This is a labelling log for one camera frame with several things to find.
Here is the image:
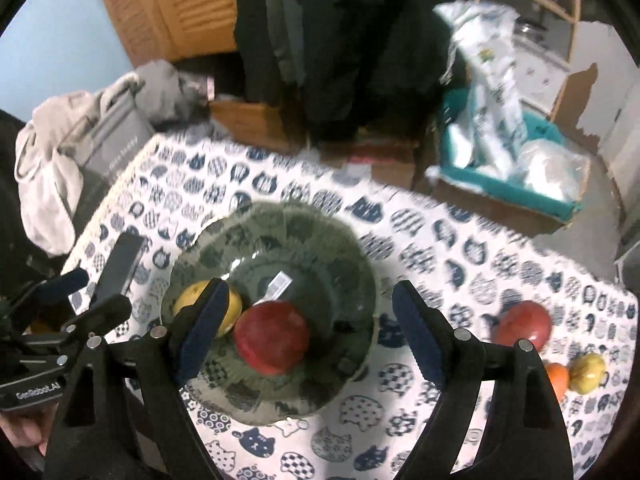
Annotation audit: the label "person's left hand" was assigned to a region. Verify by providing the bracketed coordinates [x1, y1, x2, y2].
[0, 404, 57, 457]

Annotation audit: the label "grey hanging jacket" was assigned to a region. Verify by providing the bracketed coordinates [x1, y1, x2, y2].
[270, 0, 307, 86]

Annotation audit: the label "light grey hooded sweatshirt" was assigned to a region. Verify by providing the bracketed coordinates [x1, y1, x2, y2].
[15, 60, 216, 256]

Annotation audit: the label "clear plastic bag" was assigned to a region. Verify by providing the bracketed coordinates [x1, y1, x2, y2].
[510, 139, 591, 201]

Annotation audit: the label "clear glass fruit bowl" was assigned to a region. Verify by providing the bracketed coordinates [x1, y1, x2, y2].
[161, 202, 378, 426]

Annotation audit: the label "grey tote bag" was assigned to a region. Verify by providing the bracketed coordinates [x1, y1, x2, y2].
[57, 90, 156, 221]

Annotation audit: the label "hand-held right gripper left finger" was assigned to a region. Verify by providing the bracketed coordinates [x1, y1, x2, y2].
[42, 278, 231, 480]

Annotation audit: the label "small yellow-green fruit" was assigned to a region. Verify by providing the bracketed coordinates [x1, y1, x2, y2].
[569, 352, 608, 394]

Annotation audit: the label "teal plastic basket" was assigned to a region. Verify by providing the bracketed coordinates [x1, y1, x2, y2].
[435, 87, 586, 223]

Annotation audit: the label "white printed plastic bag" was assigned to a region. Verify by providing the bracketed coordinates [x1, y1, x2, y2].
[434, 0, 526, 171]

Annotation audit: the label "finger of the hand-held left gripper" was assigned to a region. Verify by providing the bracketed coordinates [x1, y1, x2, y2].
[30, 294, 133, 356]
[7, 267, 91, 311]

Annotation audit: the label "cat print tablecloth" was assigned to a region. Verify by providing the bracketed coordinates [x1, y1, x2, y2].
[60, 132, 640, 480]

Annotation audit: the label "large yellow-green pear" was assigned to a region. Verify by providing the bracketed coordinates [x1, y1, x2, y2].
[172, 281, 244, 337]

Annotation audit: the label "wooden shelf rack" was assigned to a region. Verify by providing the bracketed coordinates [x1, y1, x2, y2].
[472, 0, 583, 61]

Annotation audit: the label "brown cardboard box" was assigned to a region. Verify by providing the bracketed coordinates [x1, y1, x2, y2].
[207, 97, 311, 156]

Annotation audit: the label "white storage box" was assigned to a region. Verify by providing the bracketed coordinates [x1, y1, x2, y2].
[515, 40, 571, 111]

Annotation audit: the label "dark hanging clothes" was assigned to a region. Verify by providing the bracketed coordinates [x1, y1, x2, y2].
[234, 0, 476, 146]

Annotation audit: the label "small tangerine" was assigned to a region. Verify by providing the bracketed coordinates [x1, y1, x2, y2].
[545, 362, 571, 403]

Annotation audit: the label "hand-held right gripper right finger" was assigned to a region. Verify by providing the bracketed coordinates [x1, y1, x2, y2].
[391, 280, 573, 480]

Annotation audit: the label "small red apple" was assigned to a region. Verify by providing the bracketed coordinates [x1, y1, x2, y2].
[492, 301, 552, 351]

